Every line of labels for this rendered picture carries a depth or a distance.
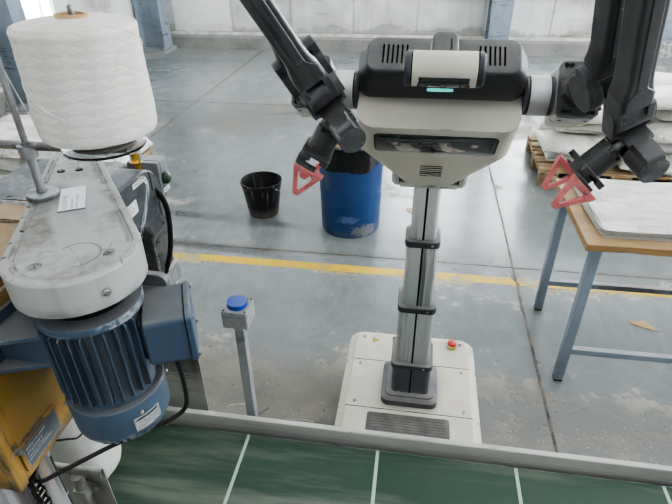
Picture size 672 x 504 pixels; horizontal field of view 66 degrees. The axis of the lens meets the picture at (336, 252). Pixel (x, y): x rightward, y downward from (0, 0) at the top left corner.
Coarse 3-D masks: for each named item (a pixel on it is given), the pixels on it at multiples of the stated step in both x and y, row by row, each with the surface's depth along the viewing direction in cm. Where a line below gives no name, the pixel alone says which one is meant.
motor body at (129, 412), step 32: (96, 320) 72; (128, 320) 75; (64, 352) 72; (96, 352) 72; (128, 352) 77; (64, 384) 77; (96, 384) 75; (128, 384) 79; (160, 384) 84; (96, 416) 78; (128, 416) 80; (160, 416) 85
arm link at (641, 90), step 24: (624, 0) 80; (648, 0) 75; (624, 24) 82; (648, 24) 79; (624, 48) 85; (648, 48) 82; (624, 72) 88; (648, 72) 87; (624, 96) 91; (648, 96) 92; (624, 120) 95
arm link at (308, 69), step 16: (240, 0) 87; (256, 0) 88; (272, 0) 89; (256, 16) 90; (272, 16) 90; (272, 32) 92; (288, 32) 93; (288, 48) 95; (304, 48) 96; (288, 64) 97; (304, 64) 98; (320, 64) 104; (304, 80) 100; (320, 80) 102; (304, 96) 102; (320, 96) 103; (336, 96) 105
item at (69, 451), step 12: (72, 420) 138; (72, 432) 139; (60, 444) 141; (72, 444) 141; (84, 444) 142; (96, 444) 145; (108, 444) 150; (120, 444) 157; (60, 456) 144; (72, 456) 143; (84, 456) 144; (96, 456) 146; (108, 456) 151; (120, 456) 158; (108, 468) 152
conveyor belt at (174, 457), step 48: (192, 432) 171; (144, 480) 156; (192, 480) 156; (240, 480) 156; (288, 480) 156; (336, 480) 156; (384, 480) 156; (432, 480) 156; (480, 480) 155; (528, 480) 155; (576, 480) 155
